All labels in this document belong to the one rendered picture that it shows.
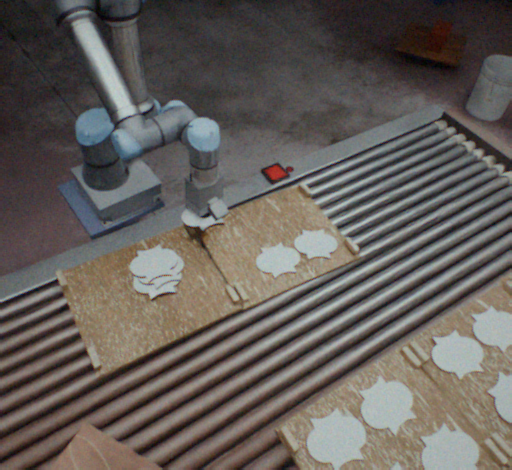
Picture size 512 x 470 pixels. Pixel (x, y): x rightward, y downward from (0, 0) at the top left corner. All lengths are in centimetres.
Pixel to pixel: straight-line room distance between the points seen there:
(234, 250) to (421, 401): 65
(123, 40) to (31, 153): 203
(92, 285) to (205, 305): 32
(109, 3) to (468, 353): 129
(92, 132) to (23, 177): 175
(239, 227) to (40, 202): 172
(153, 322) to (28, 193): 190
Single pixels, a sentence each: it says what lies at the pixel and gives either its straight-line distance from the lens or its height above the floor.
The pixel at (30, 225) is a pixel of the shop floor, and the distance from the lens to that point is 297.
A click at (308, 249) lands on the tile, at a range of 152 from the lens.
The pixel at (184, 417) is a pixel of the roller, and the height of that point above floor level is 92.
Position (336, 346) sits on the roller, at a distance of 139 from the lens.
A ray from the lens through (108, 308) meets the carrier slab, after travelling 142.
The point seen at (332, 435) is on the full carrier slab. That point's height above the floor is 95.
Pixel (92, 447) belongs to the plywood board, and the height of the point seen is 104.
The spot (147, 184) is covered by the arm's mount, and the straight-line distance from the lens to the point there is 167.
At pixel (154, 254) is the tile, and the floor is 98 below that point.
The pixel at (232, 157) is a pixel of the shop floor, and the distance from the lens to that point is 321.
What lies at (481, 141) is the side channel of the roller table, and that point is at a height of 94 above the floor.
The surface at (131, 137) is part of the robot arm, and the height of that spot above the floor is 136.
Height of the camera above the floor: 212
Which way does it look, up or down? 49 degrees down
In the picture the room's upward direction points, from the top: 6 degrees clockwise
